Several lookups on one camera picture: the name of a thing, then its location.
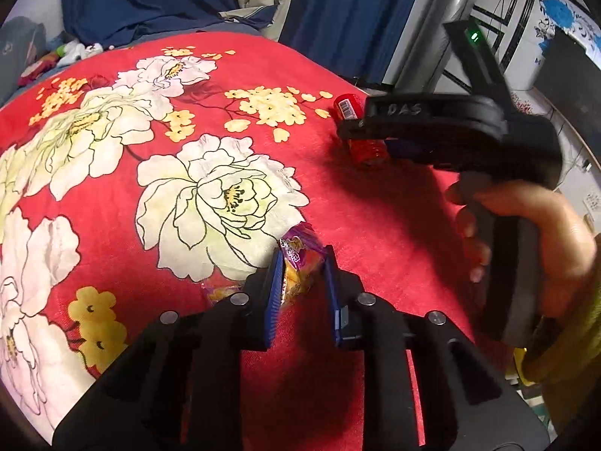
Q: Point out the blue folded cloth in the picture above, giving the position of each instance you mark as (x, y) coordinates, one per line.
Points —
(249, 14)

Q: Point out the red floral blanket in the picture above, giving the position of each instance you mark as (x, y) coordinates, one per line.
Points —
(375, 225)

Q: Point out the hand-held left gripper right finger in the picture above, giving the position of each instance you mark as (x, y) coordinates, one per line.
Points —
(331, 291)

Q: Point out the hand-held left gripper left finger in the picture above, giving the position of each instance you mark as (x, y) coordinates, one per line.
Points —
(274, 300)

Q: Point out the red drink can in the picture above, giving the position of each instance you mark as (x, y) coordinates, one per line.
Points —
(347, 105)

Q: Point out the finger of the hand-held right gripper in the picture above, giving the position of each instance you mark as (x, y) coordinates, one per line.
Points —
(406, 149)
(359, 129)

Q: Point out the black wall television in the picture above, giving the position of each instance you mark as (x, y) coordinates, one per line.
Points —
(573, 70)

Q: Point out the white plush toy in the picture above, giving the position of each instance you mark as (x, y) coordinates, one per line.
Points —
(75, 51)

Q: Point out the blue curtain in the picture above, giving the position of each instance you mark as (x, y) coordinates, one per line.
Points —
(141, 0)
(352, 9)

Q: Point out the blue flower wall decal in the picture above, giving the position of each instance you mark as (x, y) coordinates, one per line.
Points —
(561, 11)

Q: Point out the person's right hand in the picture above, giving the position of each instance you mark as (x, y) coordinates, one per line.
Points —
(563, 253)

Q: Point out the person's right forearm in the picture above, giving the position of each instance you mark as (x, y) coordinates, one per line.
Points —
(573, 347)

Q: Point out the red green plush toy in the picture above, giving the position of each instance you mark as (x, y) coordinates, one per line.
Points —
(42, 65)

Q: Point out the grey heart print sofa cover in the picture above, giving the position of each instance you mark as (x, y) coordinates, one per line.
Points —
(19, 51)

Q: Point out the silver tower air conditioner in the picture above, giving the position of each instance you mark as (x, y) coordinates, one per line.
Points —
(432, 33)

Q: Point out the purple yellow snack wrapper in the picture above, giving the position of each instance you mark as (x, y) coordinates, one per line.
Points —
(300, 263)

